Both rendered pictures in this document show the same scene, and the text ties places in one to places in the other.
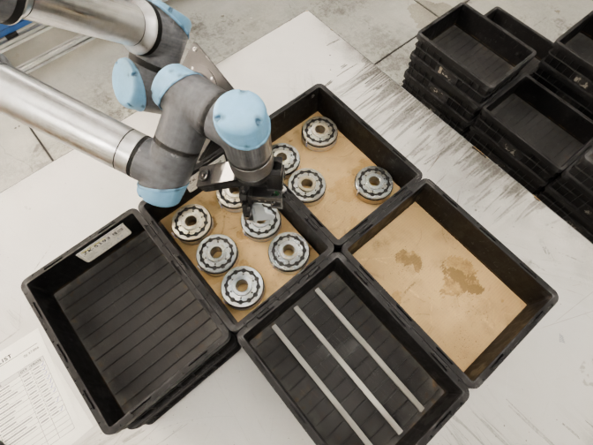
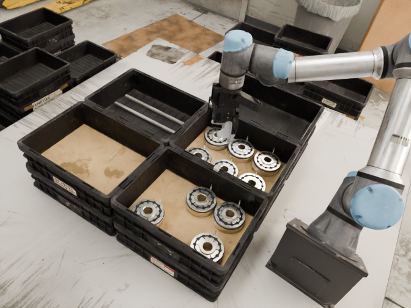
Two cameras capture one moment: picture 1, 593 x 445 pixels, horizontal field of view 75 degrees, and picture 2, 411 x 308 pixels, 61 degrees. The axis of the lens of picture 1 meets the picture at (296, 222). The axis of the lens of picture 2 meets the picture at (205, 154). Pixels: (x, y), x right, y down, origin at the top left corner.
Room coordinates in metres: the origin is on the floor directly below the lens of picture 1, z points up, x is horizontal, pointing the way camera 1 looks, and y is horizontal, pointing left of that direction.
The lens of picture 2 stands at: (1.13, -0.34, 1.78)
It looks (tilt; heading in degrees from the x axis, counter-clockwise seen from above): 46 degrees down; 155
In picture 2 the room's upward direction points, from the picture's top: 9 degrees clockwise
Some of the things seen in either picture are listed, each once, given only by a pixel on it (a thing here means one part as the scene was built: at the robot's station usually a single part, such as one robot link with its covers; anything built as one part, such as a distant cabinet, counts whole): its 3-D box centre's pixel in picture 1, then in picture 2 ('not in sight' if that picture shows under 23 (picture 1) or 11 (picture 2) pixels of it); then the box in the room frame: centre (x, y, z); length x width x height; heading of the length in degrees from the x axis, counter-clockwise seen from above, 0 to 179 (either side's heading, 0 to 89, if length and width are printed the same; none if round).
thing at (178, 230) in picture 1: (191, 222); (266, 161); (0.40, 0.27, 0.86); 0.10 x 0.10 x 0.01
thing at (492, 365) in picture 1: (445, 273); (93, 145); (0.24, -0.34, 0.92); 0.40 x 0.30 x 0.02; 40
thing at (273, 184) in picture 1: (259, 179); (225, 101); (0.36, 0.07, 1.14); 0.09 x 0.08 x 0.12; 86
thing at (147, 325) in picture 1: (133, 313); (266, 116); (0.16, 0.38, 0.87); 0.40 x 0.30 x 0.11; 40
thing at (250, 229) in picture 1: (260, 219); (224, 170); (0.40, 0.09, 0.86); 0.10 x 0.10 x 0.01
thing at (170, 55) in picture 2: not in sight; (164, 52); (-0.67, 0.15, 0.71); 0.22 x 0.19 x 0.01; 40
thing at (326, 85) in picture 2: not in sight; (328, 109); (-0.34, 1.25, 0.37); 0.40 x 0.30 x 0.45; 40
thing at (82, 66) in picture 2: not in sight; (84, 79); (-1.06, -0.32, 0.31); 0.40 x 0.30 x 0.34; 130
